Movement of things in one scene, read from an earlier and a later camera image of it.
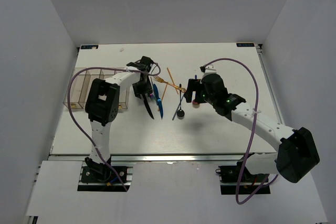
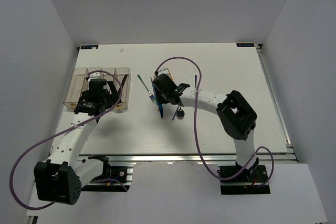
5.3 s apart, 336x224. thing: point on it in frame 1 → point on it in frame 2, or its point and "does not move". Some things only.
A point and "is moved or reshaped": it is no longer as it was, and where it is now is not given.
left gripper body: [142, 87] → [109, 99]
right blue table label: [245, 44] does not move
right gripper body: [197, 86] → [161, 97]
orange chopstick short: [172, 80] does not move
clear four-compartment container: [82, 84] does not move
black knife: [147, 106] is moved or reshaped
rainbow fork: [152, 97] does not move
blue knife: [158, 100] does not move
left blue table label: [88, 46] does not move
